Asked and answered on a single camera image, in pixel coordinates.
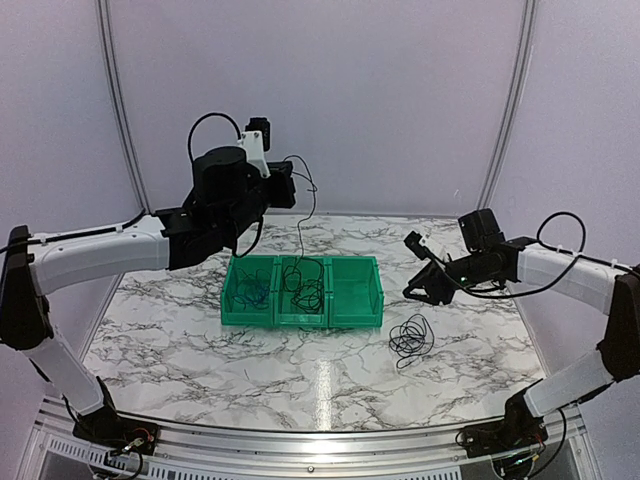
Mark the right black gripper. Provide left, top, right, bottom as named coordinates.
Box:
left=403, top=250, right=498, bottom=305

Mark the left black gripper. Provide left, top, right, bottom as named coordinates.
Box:
left=223, top=161, right=296, bottom=241

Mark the dark blue cable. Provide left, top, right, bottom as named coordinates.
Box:
left=388, top=313, right=435, bottom=371
left=282, top=154, right=319, bottom=271

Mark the light blue cable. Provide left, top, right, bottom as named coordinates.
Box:
left=234, top=269, right=274, bottom=311

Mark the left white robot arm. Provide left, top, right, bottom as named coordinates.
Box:
left=1, top=117, right=295, bottom=445

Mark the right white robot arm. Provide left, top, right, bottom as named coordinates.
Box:
left=403, top=208, right=639, bottom=451

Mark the right green bin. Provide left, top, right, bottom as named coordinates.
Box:
left=326, top=256, right=384, bottom=329

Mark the middle green bin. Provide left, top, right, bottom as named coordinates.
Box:
left=274, top=256, right=329, bottom=329

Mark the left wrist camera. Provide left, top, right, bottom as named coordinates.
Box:
left=238, top=117, right=271, bottom=179

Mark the right aluminium frame post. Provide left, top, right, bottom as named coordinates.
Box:
left=476, top=0, right=539, bottom=209

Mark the aluminium frame post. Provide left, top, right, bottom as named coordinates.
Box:
left=476, top=0, right=539, bottom=209
left=94, top=0, right=152, bottom=213

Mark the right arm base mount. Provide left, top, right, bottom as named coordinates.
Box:
left=455, top=419, right=548, bottom=458

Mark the front aluminium rail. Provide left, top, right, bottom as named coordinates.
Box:
left=17, top=397, right=603, bottom=479

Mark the left aluminium frame post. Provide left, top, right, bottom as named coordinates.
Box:
left=94, top=0, right=152, bottom=213

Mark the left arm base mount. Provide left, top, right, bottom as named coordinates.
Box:
left=73, top=417, right=160, bottom=455

